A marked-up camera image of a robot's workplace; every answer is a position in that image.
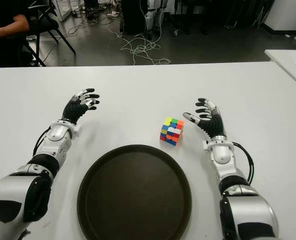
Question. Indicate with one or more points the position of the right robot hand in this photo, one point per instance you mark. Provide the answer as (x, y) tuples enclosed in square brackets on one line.
[(214, 123)]

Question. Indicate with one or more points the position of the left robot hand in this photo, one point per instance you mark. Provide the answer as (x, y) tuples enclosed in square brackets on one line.
[(72, 110)]

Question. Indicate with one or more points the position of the multicoloured Rubik's cube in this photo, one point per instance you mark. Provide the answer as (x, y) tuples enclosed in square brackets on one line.
[(171, 131)]

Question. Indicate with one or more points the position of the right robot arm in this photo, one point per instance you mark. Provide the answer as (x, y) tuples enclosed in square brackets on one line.
[(221, 152)]

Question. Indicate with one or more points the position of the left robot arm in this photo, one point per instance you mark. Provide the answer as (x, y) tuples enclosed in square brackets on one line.
[(52, 132)]

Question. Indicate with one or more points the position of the dark round plate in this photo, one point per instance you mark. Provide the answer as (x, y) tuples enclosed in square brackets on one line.
[(135, 195)]

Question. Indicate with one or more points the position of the black folding chair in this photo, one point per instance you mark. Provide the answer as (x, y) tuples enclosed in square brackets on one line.
[(48, 23)]

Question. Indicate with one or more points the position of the white side table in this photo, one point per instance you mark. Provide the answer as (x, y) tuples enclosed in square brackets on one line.
[(288, 65)]

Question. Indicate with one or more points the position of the white glass display case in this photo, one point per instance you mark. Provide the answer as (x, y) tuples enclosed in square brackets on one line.
[(62, 10)]

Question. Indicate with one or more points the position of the person in black shirt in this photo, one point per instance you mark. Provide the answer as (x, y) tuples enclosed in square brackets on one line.
[(2, 15)]

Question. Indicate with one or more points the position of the white humanoid robot legs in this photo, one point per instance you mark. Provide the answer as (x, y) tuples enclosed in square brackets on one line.
[(149, 18)]

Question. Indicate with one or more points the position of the white cabinet with black base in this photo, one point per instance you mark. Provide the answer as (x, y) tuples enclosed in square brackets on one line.
[(285, 15)]

